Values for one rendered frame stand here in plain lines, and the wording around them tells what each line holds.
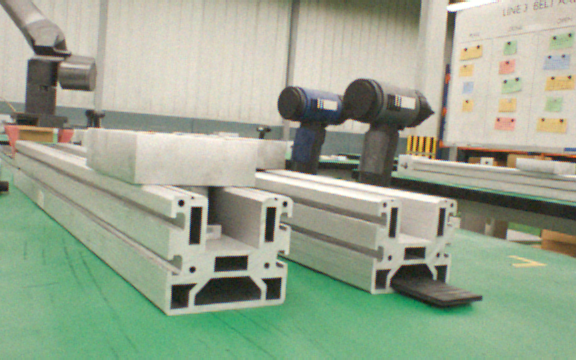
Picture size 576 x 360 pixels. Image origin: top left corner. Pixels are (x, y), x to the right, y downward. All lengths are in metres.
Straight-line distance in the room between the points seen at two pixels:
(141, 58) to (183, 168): 11.99
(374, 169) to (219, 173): 0.34
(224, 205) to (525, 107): 3.53
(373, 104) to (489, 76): 3.45
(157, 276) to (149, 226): 0.04
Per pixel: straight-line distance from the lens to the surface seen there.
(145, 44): 12.49
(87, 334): 0.39
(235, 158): 0.50
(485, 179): 2.34
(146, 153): 0.47
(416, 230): 0.58
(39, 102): 1.20
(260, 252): 0.44
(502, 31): 4.19
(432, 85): 9.13
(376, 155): 0.79
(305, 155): 0.98
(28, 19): 1.33
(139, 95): 12.40
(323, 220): 0.57
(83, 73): 1.18
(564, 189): 2.12
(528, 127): 3.91
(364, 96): 0.76
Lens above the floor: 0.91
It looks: 4 degrees down
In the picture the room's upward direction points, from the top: 5 degrees clockwise
